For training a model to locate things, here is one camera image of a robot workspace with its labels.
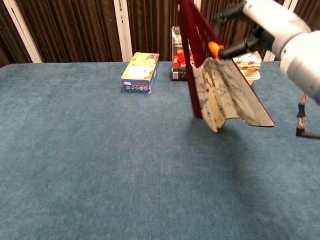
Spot black red cup box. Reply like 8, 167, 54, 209
171, 26, 195, 81

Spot blue felt table mat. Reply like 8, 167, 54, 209
0, 61, 320, 240

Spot red-print paper wrapper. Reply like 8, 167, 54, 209
232, 50, 263, 71

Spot dark red paper folding fan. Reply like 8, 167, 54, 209
176, 0, 276, 133

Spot yellow and blue carton box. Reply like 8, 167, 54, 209
120, 51, 161, 95

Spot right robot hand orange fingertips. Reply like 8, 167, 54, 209
208, 0, 312, 60

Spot brown pleated curtain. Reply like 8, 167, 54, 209
0, 0, 320, 68

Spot beige food tray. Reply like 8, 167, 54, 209
243, 68, 262, 87

